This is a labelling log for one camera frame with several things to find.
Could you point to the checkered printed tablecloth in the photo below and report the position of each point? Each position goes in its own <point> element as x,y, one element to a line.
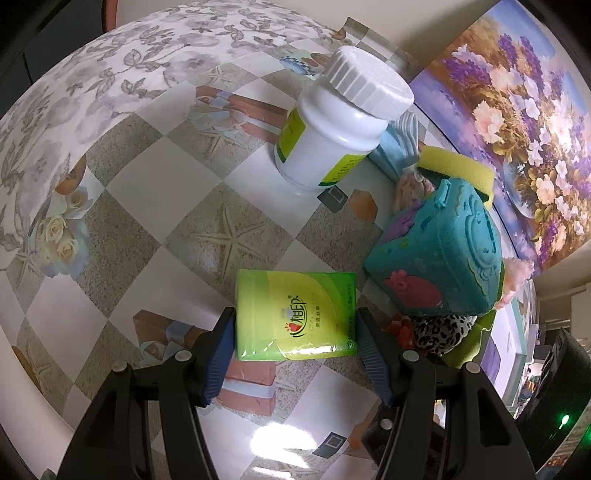
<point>161,207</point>

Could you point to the yellow sponge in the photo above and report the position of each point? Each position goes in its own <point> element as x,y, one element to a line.
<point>466,168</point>

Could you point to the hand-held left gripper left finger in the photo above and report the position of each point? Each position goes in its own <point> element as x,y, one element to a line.
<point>219,364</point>

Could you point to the red plastic toy clip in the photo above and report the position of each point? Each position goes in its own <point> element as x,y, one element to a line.
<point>399,330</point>

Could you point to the lime green packet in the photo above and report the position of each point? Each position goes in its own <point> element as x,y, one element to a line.
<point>475,341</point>

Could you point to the white plastic bottle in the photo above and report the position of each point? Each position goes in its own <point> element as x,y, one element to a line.
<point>332,134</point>

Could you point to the peach fluffy scrunchie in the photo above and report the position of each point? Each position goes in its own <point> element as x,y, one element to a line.
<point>513,279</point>

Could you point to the leopard print scrunchie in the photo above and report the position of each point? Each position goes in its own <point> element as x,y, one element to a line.
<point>438,332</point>

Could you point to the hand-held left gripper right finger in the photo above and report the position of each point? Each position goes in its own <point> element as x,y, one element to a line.
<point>374,364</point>

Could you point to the flower painting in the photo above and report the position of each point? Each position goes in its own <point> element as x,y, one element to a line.
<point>517,115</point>

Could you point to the blue face mask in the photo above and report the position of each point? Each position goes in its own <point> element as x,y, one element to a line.
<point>397,143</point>

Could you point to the pink printed pouch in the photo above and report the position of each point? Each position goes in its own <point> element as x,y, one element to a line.
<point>413,189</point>

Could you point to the white tray with teal rim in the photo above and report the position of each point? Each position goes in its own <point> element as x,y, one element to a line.
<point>515,332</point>

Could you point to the red-brown chair back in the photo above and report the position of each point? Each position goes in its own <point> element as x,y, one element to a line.
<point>111,11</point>

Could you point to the green tissue pack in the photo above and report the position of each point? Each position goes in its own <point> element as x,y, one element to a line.
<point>295,314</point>

